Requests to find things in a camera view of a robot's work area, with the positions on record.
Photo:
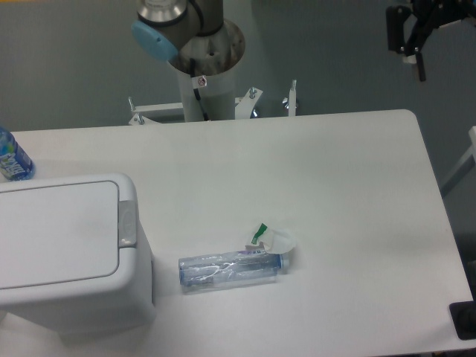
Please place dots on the black clamp at table corner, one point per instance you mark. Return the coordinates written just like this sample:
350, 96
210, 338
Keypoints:
463, 316

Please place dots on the white plastic trash can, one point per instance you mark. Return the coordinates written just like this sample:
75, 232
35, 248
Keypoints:
74, 255

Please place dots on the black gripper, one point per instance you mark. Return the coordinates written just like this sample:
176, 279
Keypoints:
430, 15

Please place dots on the white metal base frame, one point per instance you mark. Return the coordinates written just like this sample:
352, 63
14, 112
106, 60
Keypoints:
245, 108

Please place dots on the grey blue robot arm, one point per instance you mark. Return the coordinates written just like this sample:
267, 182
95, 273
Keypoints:
163, 28

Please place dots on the crushed clear plastic bottle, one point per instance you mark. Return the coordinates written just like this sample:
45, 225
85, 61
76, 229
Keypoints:
230, 270

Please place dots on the blue labelled water bottle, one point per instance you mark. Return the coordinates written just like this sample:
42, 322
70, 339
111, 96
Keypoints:
16, 165

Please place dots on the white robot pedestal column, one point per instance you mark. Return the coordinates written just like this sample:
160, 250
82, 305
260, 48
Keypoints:
208, 82

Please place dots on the white frame at right edge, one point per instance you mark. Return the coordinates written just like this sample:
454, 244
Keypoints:
463, 166

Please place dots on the crumpled white green paper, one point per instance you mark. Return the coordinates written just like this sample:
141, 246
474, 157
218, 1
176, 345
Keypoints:
272, 240

